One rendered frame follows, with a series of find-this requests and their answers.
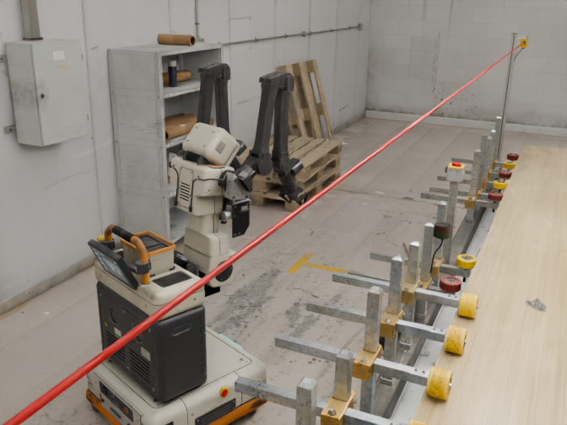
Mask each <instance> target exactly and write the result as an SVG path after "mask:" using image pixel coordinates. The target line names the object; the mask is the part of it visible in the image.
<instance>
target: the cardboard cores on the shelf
mask: <svg viewBox="0 0 567 425"><path fill-rule="evenodd" d="M162 75H163V85H166V84H169V74H168V72H167V73H162ZM191 77H192V75H191V72H190V71H189V70H182V71H179V70H177V83H179V82H183V81H187V80H190V79H191ZM196 124H197V116H195V115H194V114H188V115H185V114H183V113H180V114H177V115H173V116H168V117H165V140H168V139H171V138H174V137H179V136H181V135H184V134H187V133H190V131H191V130H192V128H193V127H194V126H195V125H196ZM168 168H169V163H167V179H168V184H169V183H170V176H169V175H168Z"/></svg>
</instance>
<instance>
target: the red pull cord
mask: <svg viewBox="0 0 567 425"><path fill-rule="evenodd" d="M522 44H523V43H521V44H520V45H519V46H521V45H522ZM519 46H518V47H519ZM518 47H517V48H518ZM517 48H515V49H517ZM515 49H514V50H515ZM514 50H512V51H511V52H509V53H508V54H507V55H505V56H504V57H502V58H501V59H499V60H498V61H497V62H496V63H495V64H493V65H492V66H491V67H493V66H494V65H496V64H497V63H498V62H500V61H501V60H502V59H504V58H505V57H506V56H508V55H509V54H511V53H512V52H513V51H514ZM491 67H489V68H487V69H486V70H485V71H483V72H482V73H480V74H479V75H478V76H477V77H476V78H474V79H473V80H471V81H470V82H469V83H467V84H466V85H464V86H463V87H462V88H460V89H458V90H457V91H456V92H455V93H454V94H452V95H451V96H450V97H448V98H447V99H445V100H444V101H442V102H441V103H440V104H438V105H437V106H436V107H435V108H433V109H432V110H430V111H429V112H428V113H426V114H425V115H424V116H422V117H421V118H419V119H418V120H416V121H415V122H414V123H413V124H412V125H410V126H409V127H407V128H406V129H404V130H403V131H402V132H400V133H399V134H397V135H396V136H395V137H394V138H392V139H391V140H390V141H388V142H387V143H385V144H384V145H383V146H381V147H380V148H378V149H377V150H375V151H374V152H373V153H372V154H371V155H369V156H368V157H367V158H365V159H363V160H362V161H361V162H359V163H358V164H356V165H355V166H354V167H353V168H352V169H350V170H349V171H347V172H346V173H345V174H343V175H342V176H340V177H339V178H337V179H336V180H335V181H333V183H331V184H330V185H329V186H327V187H325V188H324V189H323V190H321V191H320V192H318V193H317V194H316V195H314V196H313V197H312V198H311V199H309V200H308V201H307V202H305V203H304V204H302V205H301V206H300V207H298V208H296V209H295V210H294V211H293V212H292V213H290V214H289V215H288V216H286V217H285V218H283V219H282V220H280V221H279V222H278V223H276V224H275V225H273V226H272V227H271V228H270V229H268V230H267V231H266V232H264V233H263V234H261V235H260V236H259V237H257V238H256V239H254V240H253V241H252V242H251V243H250V244H248V245H247V246H245V247H244V248H242V249H241V250H239V251H238V252H237V253H235V254H234V255H233V256H231V257H230V258H229V259H228V260H226V261H225V262H223V263H222V264H221V265H219V266H217V267H216V268H215V269H213V270H212V271H211V272H210V273H209V274H207V275H206V276H205V277H203V278H201V279H200V280H199V281H197V282H196V283H194V284H193V285H192V286H190V287H189V288H188V289H187V290H185V291H184V292H183V293H181V294H180V295H178V296H177V297H175V298H174V299H172V300H171V301H170V302H169V303H168V304H166V305H165V306H163V307H162V308H161V309H159V310H158V311H156V312H155V313H154V314H152V315H151V316H149V317H148V318H147V319H146V320H144V321H143V322H142V323H140V324H139V325H137V326H136V327H134V328H133V329H132V330H130V331H129V332H128V333H127V334H126V335H124V336H122V337H121V338H120V339H118V340H117V341H116V342H114V343H113V344H111V345H110V346H108V348H106V349H105V350H104V351H102V352H101V353H99V354H98V355H97V356H95V357H94V358H92V359H91V360H89V361H88V362H87V363H86V364H85V365H83V366H82V367H80V368H79V369H77V370H76V371H75V372H73V373H72V374H70V375H69V376H68V377H67V378H66V379H64V380H63V381H61V382H60V383H59V384H57V385H55V386H54V387H53V388H51V389H50V390H48V391H47V392H46V393H45V394H44V395H42V396H41V397H39V398H38V399H37V400H35V401H34V402H32V403H31V404H30V405H28V406H27V407H26V408H25V409H23V410H22V411H21V412H19V413H18V414H16V415H15V416H13V417H12V418H10V419H9V420H8V421H6V422H5V423H4V424H3V425H20V424H21V423H22V422H24V421H25V420H27V419H28V418H29V417H31V416H32V415H34V414H35V413H36V412H38V411H39V410H40V409H41V408H42V407H44V406H45V405H47V404H48V403H49V402H50V401H52V400H53V399H55V398H56V397H57V396H59V395H60V394H61V393H62V392H63V391H65V390H66V389H68V388H69V387H70V386H72V385H73V384H75V383H76V382H77V381H78V380H80V379H81V378H83V377H84V376H85V375H86V374H87V373H89V372H90V371H91V370H93V369H94V368H96V367H97V366H98V365H100V364H101V363H103V362H104V361H105V360H106V359H107V358H108V357H110V356H111V355H112V354H114V353H115V352H117V351H118V350H119V349H121V348H122V347H124V346H125V345H126V344H128V343H129V342H130V341H131V340H132V339H133V338H135V337H136V336H138V335H139V334H140V333H142V332H143V331H145V330H146V329H147V328H149V327H150V326H151V325H152V324H153V323H155V322H156V321H157V320H159V319H160V318H161V317H163V316H164V315H166V314H167V313H168V312H170V311H171V310H172V309H174V308H175V307H176V306H177V305H178V304H180V303H181V302H183V301H184V300H185V299H187V298H188V297H190V296H191V295H192V294H193V293H195V292H196V291H197V290H198V289H199V288H201V287H202V286H204V285H205V284H206V283H208V282H209V281H211V280H212V279H213V278H215V277H216V276H218V275H219V274H220V273H221V272H222V271H223V270H225V269H226V268H227V267H229V266H230V265H232V264H233V263H234V262H236V261H237V260H239V259H240V258H241V257H242V256H243V255H245V254H246V253H247V252H248V251H250V250H251V249H253V248H254V247H255V246H257V245H258V244H260V243H261V242H262V241H263V240H265V239H266V238H267V237H268V236H270V235H271V234H273V233H274V232H275V231H276V230H278V229H279V228H281V227H282V226H283V225H285V224H286V223H287V222H288V221H289V220H291V219H292V218H294V217H295V216H296V215H298V214H299V213H301V212H302V211H303V210H304V209H306V208H307V207H308V206H309V205H310V204H312V203H313V202H315V201H316V200H317V199H319V198H320V197H321V196H323V195H324V194H326V193H327V192H328V191H330V190H331V189H332V188H333V187H334V186H336V185H337V184H338V183H340V182H341V181H342V180H344V179H345V178H347V177H348V176H349V175H351V174H352V173H353V172H354V171H355V170H357V169H358V168H359V167H361V166H362V165H363V164H365V163H366V162H368V161H369V160H370V159H372V158H373V157H375V156H376V155H377V154H378V153H379V152H381V151H382V150H383V149H385V148H386V147H387V146H389V145H390V144H391V143H393V142H394V141H396V140H397V139H398V138H399V137H400V136H402V135H403V134H404V133H406V132H407V131H409V130H410V129H411V128H413V127H414V126H416V125H417V124H418V123H419V122H421V121H422V120H423V119H424V118H425V117H427V116H428V115H430V114H431V113H432V112H434V111H435V110H437V109H438V108H439V107H441V106H442V105H443V104H444V103H445V102H446V101H448V100H449V99H451V98H452V97H453V96H455V95H456V94H458V93H459V92H460V91H462V90H463V89H464V88H466V87H467V86H468V85H469V84H470V83H472V82H473V81H474V80H476V79H477V78H479V77H480V76H481V75H483V74H484V73H486V72H487V71H488V70H489V69H490V68H491Z"/></svg>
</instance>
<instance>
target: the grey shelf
mask: <svg viewBox="0 0 567 425"><path fill-rule="evenodd" d="M107 51H108V62H109V74H110V85H111V106H112V117H113V128H114V139H115V150H116V172H117V183H118V194H119V205H120V215H121V228H122V229H125V230H126V231H128V232H130V233H132V234H136V233H140V232H143V231H151V232H153V233H155V234H157V235H159V236H161V237H163V238H164V239H167V240H169V241H170V242H172V243H174V242H176V241H177V240H178V239H180V238H181V237H182V236H184V235H185V227H186V226H187V223H188V212H186V211H183V210H181V209H180V208H178V207H176V206H175V205H174V204H175V199H176V187H175V186H173V185H172V184H171V183H169V184H168V179H167V163H169V156H170V153H178V152H179V151H180V150H183V146H182V145H183V143H184V141H185V140H186V138H187V136H188V134H189V133H187V134H184V135H181V136H179V137H174V138H171V139H168V140H165V117H168V116H173V115H177V114H180V113H183V114H184V109H185V115H188V114H194V115H195V116H197V111H198V101H199V93H200V83H201V78H200V73H199V72H198V68H199V67H202V66H204V65H207V64H209V63H211V62H222V63H224V44H217V43H201V42H196V43H195V45H194V46H175V45H161V44H159V43H158V44H150V45H142V46H127V47H118V48H111V49H107ZM169 60H176V69H177V70H179V71H182V65H183V70H189V71H190V72H191V75H192V77H191V79H190V80H187V81H183V82H179V83H177V87H169V84H166V85H163V75H162V73H167V72H168V61H169ZM154 75H155V76H154ZM157 79H158V80H157ZM155 84H156V87H155ZM183 94H184V96H183ZM181 102H182V103H181ZM157 120H158V123H157ZM158 133H159V138H158ZM159 166H160V171H159ZM162 176H163V177H162ZM162 179H163V180H162ZM160 181H161V187H160Z"/></svg>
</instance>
